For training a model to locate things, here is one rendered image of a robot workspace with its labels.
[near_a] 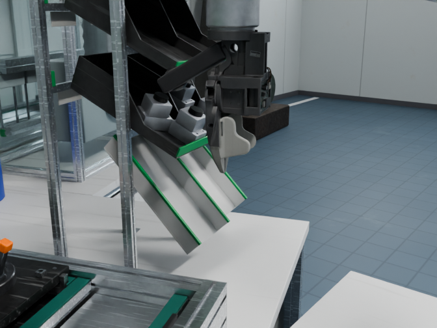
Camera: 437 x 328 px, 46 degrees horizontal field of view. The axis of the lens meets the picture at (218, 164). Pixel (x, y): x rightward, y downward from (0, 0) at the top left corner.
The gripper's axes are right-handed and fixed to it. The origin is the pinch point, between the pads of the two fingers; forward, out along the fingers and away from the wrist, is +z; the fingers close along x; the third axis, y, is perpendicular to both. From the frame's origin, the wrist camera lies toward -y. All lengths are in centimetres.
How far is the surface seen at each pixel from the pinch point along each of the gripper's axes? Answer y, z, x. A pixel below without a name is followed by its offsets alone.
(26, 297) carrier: -34.0, 26.2, -5.7
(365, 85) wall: -5, 97, 804
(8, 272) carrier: -40.5, 24.2, -2.2
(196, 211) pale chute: -13.6, 19.9, 26.6
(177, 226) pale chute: -13.6, 18.6, 15.4
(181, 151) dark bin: -12.5, 3.2, 15.9
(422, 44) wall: 74, 28, 776
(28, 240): -65, 37, 33
